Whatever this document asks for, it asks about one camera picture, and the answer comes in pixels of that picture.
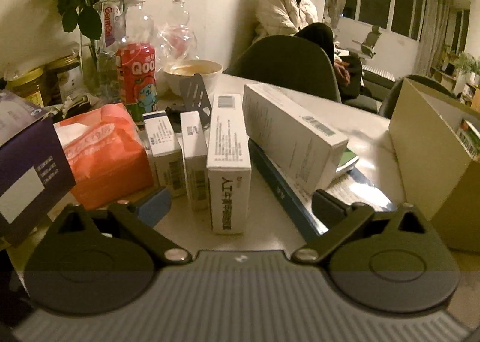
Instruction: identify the dark purple box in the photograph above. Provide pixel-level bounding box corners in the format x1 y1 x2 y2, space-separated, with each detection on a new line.
0 90 76 246

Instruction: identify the small white box blue stripe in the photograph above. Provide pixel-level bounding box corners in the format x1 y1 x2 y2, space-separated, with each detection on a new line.
143 111 186 197

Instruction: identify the red Qoo drink bottle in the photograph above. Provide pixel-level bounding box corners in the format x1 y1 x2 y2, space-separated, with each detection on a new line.
116 0 157 125

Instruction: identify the empty clear plastic bottle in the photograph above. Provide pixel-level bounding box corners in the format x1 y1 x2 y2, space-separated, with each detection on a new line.
155 0 199 66

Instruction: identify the black perforated phone stand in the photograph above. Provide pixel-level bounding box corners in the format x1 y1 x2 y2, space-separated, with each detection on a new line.
179 74 212 129

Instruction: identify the dark office chair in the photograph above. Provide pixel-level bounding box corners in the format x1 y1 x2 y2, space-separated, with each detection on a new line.
224 35 341 102

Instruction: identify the dark striped medicine box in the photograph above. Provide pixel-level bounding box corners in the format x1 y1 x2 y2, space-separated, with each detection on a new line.
456 118 480 162

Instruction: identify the white long medicine box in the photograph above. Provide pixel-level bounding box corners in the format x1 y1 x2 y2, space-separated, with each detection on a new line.
242 83 348 193

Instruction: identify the orange tissue pack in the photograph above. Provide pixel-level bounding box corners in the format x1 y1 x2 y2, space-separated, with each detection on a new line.
55 104 154 210

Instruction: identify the blue flat box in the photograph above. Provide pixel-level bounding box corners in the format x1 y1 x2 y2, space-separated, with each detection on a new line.
248 140 396 241

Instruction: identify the white paper bowl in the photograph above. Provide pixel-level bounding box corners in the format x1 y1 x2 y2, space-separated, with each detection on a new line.
163 60 223 95

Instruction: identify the seated person white jacket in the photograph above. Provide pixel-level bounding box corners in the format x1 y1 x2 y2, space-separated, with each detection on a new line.
253 0 362 101

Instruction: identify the gold lid jar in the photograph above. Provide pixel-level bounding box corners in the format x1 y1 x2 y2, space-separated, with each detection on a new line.
45 54 86 104
7 66 48 107

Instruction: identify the clear bottle pink label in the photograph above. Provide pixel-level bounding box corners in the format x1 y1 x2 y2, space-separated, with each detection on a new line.
97 0 123 53

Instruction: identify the white tall medicine box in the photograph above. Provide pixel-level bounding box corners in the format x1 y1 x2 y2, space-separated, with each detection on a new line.
207 93 251 235

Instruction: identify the green white flat box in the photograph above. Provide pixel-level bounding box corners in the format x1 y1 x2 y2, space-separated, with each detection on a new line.
336 148 359 175

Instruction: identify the beige cardboard storage box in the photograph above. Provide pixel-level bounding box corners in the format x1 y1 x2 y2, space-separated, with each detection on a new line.
389 78 479 253

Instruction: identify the small white medicine box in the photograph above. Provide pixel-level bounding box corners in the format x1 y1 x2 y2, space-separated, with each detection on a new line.
181 111 209 211

